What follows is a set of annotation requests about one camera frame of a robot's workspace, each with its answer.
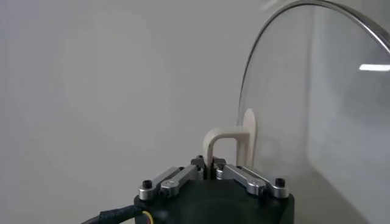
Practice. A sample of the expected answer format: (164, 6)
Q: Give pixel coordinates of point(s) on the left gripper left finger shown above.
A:
(173, 181)

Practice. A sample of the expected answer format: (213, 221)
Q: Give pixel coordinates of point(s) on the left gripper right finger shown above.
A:
(250, 181)

